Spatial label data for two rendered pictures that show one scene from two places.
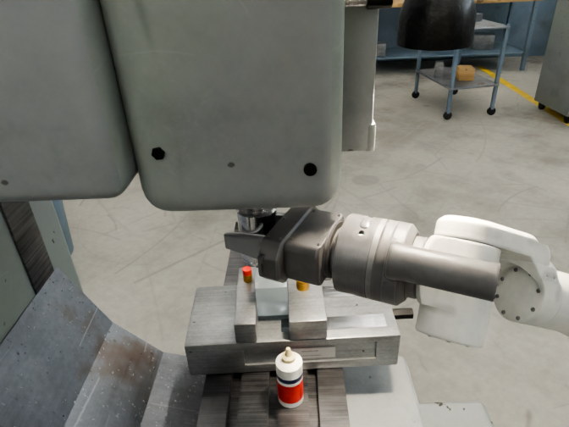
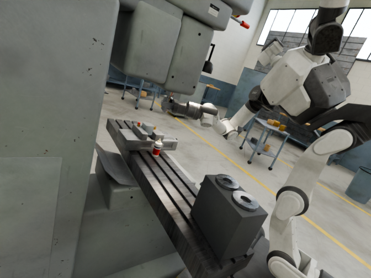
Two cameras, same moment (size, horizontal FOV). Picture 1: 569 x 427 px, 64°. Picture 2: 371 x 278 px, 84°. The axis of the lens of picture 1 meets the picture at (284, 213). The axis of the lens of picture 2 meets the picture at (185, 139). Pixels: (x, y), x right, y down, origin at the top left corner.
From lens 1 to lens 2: 0.75 m
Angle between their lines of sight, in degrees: 39
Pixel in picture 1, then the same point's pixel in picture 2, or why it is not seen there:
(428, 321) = (205, 120)
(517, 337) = not seen: hidden behind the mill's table
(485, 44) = (146, 85)
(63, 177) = (158, 76)
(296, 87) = (197, 71)
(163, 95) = (178, 66)
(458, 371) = not seen: hidden behind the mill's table
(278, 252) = (178, 105)
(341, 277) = (189, 112)
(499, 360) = not seen: hidden behind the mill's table
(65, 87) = (168, 59)
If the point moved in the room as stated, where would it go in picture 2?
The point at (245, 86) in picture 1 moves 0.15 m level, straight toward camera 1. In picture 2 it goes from (190, 69) to (213, 77)
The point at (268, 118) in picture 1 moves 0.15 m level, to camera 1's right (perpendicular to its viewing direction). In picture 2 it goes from (191, 75) to (213, 82)
